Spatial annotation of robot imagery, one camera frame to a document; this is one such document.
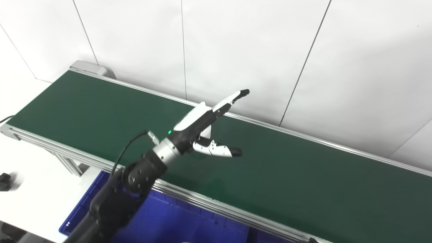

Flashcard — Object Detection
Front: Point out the small black object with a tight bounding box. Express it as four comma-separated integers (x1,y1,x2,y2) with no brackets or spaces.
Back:
0,172,13,192

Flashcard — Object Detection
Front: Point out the green conveyor belt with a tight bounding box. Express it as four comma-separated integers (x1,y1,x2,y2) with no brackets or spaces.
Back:
0,66,432,243

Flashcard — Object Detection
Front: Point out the grey conveyor motor housing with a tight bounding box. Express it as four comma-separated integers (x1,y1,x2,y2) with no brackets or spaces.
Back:
69,60,117,80

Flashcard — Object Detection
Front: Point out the aluminium conveyor leg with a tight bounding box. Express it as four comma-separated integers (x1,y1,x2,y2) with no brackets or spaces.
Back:
50,151,84,177

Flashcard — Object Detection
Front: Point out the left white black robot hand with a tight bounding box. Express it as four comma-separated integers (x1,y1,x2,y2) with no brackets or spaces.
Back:
168,89,250,158

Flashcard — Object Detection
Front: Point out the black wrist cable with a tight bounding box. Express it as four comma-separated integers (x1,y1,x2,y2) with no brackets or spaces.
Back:
111,130,150,178

